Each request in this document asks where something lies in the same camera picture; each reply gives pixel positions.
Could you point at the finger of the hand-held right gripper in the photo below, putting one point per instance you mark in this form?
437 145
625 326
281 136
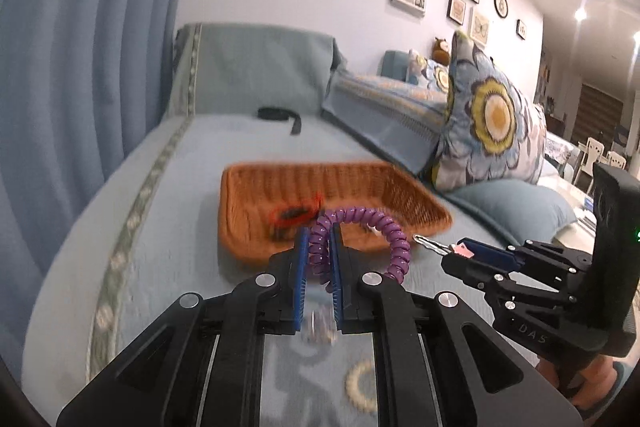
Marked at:
492 252
475 274

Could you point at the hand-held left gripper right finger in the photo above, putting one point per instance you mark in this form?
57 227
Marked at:
336 279

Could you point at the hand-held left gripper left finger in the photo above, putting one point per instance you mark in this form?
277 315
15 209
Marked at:
300 279

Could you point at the silver hair clip pink tip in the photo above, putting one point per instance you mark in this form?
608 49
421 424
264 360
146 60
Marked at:
440 247

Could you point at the orange wicker basket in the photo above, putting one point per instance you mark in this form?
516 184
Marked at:
250 207

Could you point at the small silver jewelry piece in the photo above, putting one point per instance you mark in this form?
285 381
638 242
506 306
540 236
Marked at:
320 329

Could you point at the person's right hand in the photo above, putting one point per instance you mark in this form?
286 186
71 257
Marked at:
602 387

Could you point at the plain blue cushion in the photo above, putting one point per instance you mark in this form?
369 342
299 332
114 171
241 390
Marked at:
515 207

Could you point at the white dining chair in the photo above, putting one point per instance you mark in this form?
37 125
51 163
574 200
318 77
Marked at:
616 159
590 157

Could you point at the large floral pillow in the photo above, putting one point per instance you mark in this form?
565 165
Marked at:
492 117

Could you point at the brown window blind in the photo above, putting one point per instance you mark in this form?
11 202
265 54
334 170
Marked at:
602 112

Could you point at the blue sofa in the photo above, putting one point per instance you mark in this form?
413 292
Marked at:
200 167

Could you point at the blue patterned sofa back cushion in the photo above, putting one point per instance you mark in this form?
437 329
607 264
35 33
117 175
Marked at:
385 112

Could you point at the small floral pillow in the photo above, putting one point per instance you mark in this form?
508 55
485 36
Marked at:
427 72

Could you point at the brown plush toy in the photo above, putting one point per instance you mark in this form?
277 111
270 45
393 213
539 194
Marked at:
441 51

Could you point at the tiny black framed picture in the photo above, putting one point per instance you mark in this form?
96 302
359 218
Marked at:
521 29

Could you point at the butterfly framed picture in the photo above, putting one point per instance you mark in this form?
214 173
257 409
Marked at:
479 28

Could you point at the small black framed picture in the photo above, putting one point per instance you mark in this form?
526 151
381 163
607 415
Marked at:
456 9

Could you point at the round wall clock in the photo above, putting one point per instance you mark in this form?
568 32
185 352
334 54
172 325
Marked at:
500 5

